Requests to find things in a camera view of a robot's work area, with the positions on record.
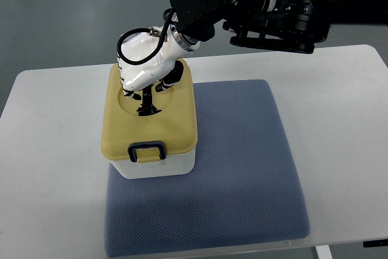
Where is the black clamp at table edge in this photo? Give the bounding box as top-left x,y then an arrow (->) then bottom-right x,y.
363,239 -> 388,248

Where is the yellow box lid black handle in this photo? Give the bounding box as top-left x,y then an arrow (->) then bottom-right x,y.
101,64 -> 198,161

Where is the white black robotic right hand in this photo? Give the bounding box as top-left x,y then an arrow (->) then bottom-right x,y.
117,25 -> 200,99

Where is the white storage box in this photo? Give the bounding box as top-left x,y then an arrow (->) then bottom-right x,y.
110,147 -> 196,180

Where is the white table leg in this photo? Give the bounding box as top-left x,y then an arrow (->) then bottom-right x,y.
315,245 -> 333,259

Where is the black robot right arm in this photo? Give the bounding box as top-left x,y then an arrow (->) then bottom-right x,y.
130,0 -> 387,57

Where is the blue grey fabric cushion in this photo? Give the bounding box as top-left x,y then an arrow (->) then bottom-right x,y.
104,79 -> 310,257

